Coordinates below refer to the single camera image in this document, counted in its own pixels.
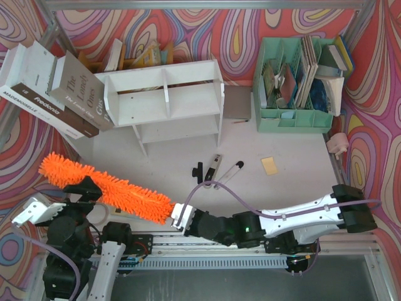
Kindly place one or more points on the green plastic desk organizer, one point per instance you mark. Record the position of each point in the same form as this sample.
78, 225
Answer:
291, 119

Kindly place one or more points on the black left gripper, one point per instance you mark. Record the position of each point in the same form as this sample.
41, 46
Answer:
83, 190

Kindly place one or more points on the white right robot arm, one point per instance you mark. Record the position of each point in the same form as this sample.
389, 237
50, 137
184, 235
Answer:
287, 230

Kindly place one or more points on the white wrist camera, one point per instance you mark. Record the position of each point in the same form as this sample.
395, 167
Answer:
38, 209
182, 217

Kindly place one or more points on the tan sticky note pad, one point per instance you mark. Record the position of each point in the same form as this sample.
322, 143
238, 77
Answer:
269, 166

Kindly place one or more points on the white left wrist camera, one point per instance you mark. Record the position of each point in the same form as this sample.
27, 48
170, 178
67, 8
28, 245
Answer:
38, 209

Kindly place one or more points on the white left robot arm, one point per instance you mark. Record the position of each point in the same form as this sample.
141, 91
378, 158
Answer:
69, 264

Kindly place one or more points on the grey hardcover book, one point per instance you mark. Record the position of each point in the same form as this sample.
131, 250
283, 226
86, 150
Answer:
81, 91

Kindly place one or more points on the light blue calculator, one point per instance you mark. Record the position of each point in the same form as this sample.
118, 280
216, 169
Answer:
119, 212

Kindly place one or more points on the books in organizer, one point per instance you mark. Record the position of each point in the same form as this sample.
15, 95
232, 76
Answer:
334, 68

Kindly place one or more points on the clear tape roll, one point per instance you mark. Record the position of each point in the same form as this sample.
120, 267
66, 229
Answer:
98, 214

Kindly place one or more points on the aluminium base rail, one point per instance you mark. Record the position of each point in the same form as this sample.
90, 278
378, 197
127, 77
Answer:
169, 243

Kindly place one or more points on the books behind shelf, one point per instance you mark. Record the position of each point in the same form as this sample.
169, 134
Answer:
116, 60

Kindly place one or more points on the black marker pen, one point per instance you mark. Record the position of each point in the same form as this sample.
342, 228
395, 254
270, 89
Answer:
229, 174

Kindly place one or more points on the white Fredonia book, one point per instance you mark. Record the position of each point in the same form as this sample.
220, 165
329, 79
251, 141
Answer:
26, 78

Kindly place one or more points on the black T-shaped clip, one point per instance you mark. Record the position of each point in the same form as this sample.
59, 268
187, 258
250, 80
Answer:
197, 172

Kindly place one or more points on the orange microfiber duster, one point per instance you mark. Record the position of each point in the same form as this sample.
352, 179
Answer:
145, 203

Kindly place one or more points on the small pencil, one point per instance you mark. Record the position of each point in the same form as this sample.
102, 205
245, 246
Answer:
240, 121

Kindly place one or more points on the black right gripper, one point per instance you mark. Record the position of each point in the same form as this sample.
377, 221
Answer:
195, 222

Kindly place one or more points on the pink plastic object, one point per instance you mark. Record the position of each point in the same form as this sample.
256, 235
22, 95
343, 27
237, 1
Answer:
338, 144

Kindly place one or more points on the white wooden bookshelf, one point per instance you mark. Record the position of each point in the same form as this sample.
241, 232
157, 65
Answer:
166, 102

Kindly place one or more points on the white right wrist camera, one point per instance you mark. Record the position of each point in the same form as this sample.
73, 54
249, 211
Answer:
182, 217

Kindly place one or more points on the black and clear stapler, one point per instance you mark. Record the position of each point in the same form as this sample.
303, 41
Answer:
210, 174

